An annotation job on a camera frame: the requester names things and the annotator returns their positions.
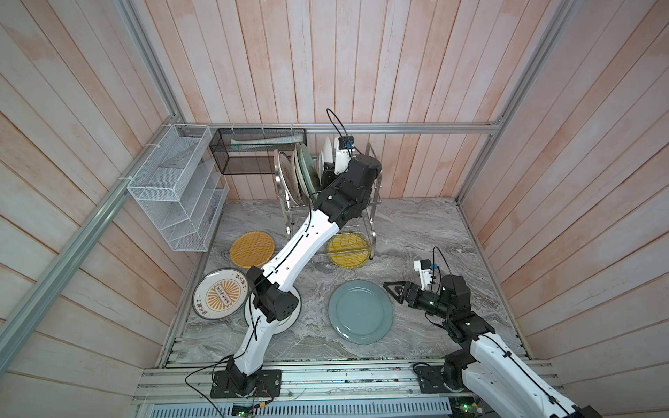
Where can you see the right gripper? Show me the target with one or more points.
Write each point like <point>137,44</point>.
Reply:
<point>404,292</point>

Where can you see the stainless steel dish rack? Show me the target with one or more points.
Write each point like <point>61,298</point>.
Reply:
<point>364,224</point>

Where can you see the white plate dark lettered rim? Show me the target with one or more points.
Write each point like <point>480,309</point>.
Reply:
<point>326,157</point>

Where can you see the light green flower plate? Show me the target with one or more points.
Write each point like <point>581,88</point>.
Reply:
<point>308,170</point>

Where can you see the white plate orange sunburst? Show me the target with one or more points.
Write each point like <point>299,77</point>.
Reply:
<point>287,179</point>

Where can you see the orange woven bamboo plate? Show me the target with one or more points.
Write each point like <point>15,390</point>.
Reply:
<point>252,249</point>

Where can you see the cream plate with red flowers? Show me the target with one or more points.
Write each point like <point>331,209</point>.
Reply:
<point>298,176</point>

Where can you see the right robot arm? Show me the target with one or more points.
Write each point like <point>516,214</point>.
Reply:
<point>484,365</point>

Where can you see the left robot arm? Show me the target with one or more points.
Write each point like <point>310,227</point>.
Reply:
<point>271,284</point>

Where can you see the yellow green woven plate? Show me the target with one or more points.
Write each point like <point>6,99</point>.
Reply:
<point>349,250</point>

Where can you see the grey blue round plate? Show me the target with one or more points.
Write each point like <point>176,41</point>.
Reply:
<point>360,312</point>

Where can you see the white plate green clover outline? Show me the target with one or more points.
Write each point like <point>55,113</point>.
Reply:
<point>283,325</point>

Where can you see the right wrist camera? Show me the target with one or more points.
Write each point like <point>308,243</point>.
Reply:
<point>425,269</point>

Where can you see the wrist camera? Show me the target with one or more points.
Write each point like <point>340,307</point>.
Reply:
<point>344,153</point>
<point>425,269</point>

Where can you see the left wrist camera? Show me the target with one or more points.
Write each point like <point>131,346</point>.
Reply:
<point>344,153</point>

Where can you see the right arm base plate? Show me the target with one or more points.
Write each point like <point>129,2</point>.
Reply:
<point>430,379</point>

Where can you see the black wire wall basket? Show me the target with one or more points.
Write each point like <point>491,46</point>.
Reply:
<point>244,151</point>

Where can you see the white wire mesh shelf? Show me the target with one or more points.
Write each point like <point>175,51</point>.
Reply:
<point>179,190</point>

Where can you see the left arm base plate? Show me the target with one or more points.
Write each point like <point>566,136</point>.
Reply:
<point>231,384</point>

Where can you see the aluminium front rail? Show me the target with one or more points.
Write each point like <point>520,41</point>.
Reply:
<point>301,381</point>

